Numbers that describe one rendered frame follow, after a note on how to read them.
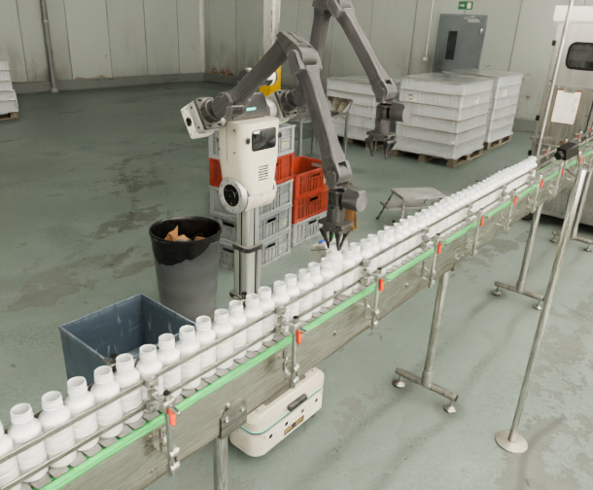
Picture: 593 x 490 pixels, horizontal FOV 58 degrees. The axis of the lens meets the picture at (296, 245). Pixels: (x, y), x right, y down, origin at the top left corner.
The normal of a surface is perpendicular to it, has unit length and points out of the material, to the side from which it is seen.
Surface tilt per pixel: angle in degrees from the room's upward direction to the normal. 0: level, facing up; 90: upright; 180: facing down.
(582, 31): 90
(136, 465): 90
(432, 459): 0
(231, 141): 90
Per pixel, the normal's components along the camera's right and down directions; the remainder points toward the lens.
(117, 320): 0.77, 0.28
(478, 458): 0.04, -0.92
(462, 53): -0.64, 0.28
